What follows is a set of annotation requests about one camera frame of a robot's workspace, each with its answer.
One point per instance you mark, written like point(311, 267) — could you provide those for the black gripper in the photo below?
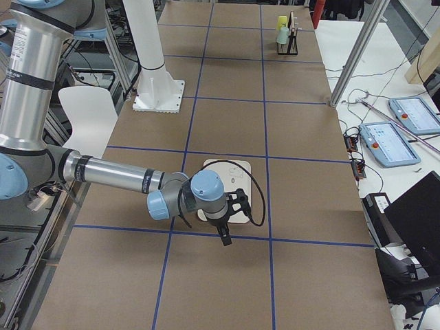
point(218, 223)

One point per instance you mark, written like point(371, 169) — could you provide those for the pale green cup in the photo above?
point(283, 35)

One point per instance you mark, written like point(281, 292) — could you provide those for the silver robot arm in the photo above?
point(26, 161)

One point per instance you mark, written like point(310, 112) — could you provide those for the yellow cup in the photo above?
point(282, 22)

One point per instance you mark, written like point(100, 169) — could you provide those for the black box with label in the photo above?
point(374, 205)

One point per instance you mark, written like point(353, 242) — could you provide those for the white plastic chair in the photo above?
point(92, 115)

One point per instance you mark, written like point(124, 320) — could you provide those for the near teach pendant tablet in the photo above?
point(388, 146)

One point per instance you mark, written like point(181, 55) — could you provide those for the teach pendant tablet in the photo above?
point(415, 114)
point(388, 146)

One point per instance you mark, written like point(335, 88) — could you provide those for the black laptop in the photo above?
point(415, 217)

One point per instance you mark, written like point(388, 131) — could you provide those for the far teach pendant tablet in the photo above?
point(415, 114)

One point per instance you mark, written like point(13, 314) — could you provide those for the red cylinder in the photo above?
point(317, 12)

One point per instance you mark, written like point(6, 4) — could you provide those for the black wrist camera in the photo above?
point(238, 201)

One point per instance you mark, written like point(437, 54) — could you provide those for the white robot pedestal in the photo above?
point(157, 90)

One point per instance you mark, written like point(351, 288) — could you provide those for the black wire cup rack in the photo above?
point(291, 47)

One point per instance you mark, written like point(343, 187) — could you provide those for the aluminium frame post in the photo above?
point(358, 49)

